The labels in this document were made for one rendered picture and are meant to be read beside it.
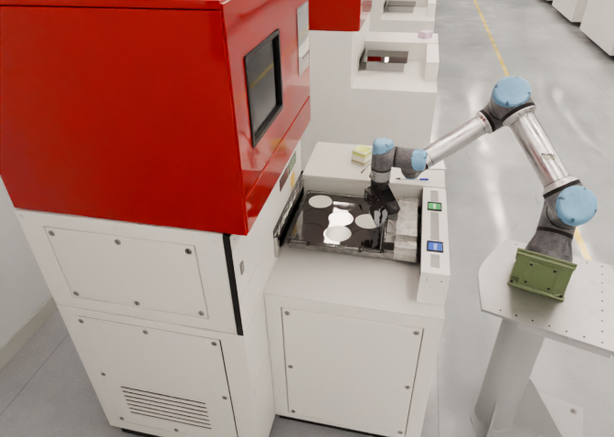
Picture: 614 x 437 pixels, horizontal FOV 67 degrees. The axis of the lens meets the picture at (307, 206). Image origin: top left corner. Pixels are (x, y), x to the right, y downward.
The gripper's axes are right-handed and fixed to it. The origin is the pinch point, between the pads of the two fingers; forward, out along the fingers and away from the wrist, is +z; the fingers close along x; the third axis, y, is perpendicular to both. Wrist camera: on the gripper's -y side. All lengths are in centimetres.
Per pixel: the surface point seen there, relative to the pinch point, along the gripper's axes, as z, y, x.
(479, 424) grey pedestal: 90, -45, -32
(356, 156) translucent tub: -9.1, 39.8, -10.3
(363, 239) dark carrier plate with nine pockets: 1.4, -4.3, 9.5
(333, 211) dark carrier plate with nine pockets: 1.3, 17.7, 11.9
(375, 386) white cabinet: 50, -33, 17
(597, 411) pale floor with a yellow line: 91, -60, -86
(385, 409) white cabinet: 64, -35, 13
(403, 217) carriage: 3.3, 4.8, -14.3
